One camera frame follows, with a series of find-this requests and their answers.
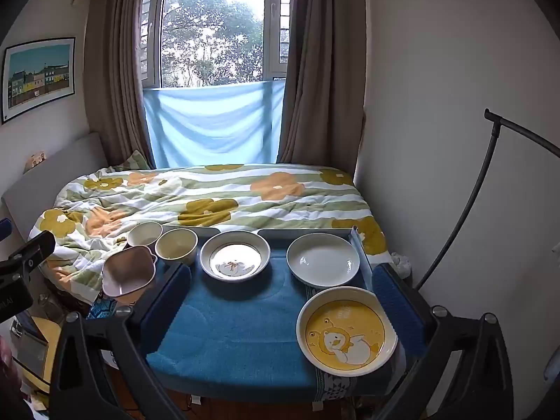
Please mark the blue patterned tablecloth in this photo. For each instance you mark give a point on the blue patterned tablecloth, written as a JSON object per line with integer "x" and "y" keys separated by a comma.
{"x": 245, "y": 315}

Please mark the yellow bear print plate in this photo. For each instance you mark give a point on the yellow bear print plate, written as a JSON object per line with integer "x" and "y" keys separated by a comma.
{"x": 345, "y": 334}

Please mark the brown curtain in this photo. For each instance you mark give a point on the brown curtain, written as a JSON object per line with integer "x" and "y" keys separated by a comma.
{"x": 113, "y": 74}
{"x": 323, "y": 74}

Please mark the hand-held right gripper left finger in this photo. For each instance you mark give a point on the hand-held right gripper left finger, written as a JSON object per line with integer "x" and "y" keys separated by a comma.
{"x": 173, "y": 288}

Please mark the yellow stool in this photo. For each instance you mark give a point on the yellow stool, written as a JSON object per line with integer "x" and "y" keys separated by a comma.
{"x": 43, "y": 337}

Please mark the small figure ornament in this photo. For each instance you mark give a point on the small figure ornament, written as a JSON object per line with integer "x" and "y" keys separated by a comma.
{"x": 36, "y": 161}

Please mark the white folding table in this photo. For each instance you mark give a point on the white folding table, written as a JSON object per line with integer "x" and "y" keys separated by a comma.
{"x": 210, "y": 231}

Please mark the cream bowl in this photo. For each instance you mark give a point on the cream bowl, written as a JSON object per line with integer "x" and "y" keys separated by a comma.
{"x": 176, "y": 247}

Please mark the white plastic bag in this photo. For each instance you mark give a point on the white plastic bag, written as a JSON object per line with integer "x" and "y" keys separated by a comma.
{"x": 401, "y": 264}

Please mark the floral striped blanket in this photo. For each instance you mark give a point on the floral striped blanket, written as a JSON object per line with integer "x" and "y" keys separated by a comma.
{"x": 245, "y": 201}

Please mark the green pillow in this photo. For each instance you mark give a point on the green pillow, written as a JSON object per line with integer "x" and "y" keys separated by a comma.
{"x": 135, "y": 162}

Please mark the pink heart-shaped bowl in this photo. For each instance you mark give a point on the pink heart-shaped bowl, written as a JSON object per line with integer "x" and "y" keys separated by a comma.
{"x": 129, "y": 278}

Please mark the plain white plate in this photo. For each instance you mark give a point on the plain white plate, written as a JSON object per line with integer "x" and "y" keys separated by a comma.
{"x": 322, "y": 260}

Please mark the framed wall poster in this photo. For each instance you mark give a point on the framed wall poster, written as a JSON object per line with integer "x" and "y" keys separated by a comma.
{"x": 39, "y": 76}

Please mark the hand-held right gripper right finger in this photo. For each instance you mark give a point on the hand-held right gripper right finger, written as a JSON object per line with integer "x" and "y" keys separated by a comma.
{"x": 393, "y": 306}

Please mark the white bowl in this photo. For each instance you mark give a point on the white bowl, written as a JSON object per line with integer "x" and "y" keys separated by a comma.
{"x": 144, "y": 235}

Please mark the light blue window cloth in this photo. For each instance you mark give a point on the light blue window cloth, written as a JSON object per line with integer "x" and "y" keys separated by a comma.
{"x": 210, "y": 122}

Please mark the grey headboard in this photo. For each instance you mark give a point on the grey headboard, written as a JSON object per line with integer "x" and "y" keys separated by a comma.
{"x": 57, "y": 170}

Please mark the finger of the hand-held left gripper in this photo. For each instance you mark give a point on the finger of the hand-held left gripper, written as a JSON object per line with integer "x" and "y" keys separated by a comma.
{"x": 33, "y": 251}
{"x": 4, "y": 229}

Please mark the black curved lamp stand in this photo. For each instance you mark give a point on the black curved lamp stand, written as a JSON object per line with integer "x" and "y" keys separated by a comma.
{"x": 477, "y": 183}

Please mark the white plate duck design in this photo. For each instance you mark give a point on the white plate duck design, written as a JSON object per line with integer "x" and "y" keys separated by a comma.
{"x": 235, "y": 257}

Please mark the window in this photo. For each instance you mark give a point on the window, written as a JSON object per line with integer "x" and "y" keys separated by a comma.
{"x": 210, "y": 30}

